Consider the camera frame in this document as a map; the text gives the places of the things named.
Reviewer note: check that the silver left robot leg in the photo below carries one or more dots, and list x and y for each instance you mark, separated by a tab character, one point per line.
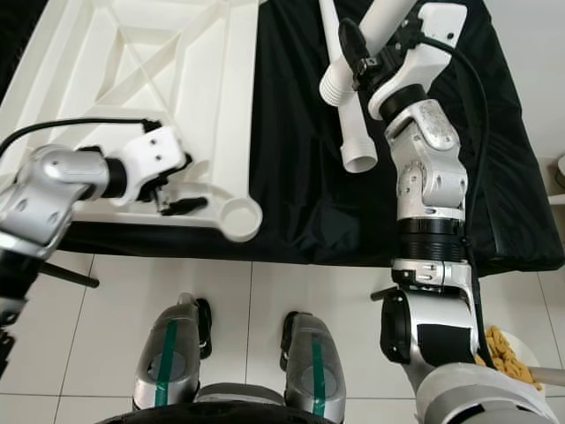
159	371

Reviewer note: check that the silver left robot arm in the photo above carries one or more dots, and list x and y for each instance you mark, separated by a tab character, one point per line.
44	194

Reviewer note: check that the white round plate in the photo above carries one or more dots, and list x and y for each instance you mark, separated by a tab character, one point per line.
530	349

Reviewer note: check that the black cloth table cover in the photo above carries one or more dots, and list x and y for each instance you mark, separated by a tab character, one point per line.
318	203

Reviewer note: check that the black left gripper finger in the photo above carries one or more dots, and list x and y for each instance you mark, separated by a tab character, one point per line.
190	205

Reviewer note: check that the white plastic chair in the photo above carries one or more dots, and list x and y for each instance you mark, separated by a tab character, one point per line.
559	177

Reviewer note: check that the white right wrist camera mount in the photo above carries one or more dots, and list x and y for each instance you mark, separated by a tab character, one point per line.
424	57

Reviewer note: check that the silver robot leg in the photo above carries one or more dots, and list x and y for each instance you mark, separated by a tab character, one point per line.
159	371
313	371

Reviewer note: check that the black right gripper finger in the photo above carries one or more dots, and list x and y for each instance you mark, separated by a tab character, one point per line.
353	53

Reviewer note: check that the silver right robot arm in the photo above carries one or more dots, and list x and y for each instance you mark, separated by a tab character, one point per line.
433	185

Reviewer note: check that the black robot waist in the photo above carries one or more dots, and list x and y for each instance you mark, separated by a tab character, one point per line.
247	418

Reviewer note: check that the grey pole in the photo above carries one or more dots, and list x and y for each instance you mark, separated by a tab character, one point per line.
549	377

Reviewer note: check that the silver right robot leg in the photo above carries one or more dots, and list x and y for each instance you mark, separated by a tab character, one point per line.
313	371

